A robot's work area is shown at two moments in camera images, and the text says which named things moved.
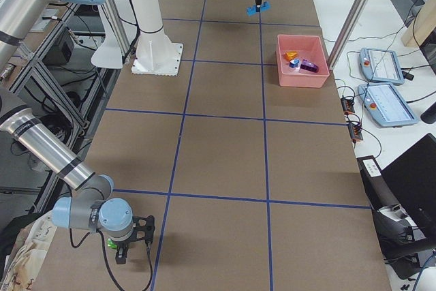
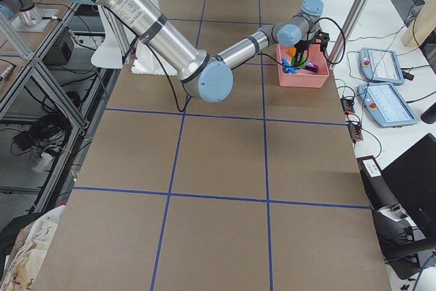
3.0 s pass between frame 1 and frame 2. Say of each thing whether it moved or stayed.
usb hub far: stayed
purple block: stayed
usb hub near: stayed
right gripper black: moved
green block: moved
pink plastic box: stayed
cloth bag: stayed
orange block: moved
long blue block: moved
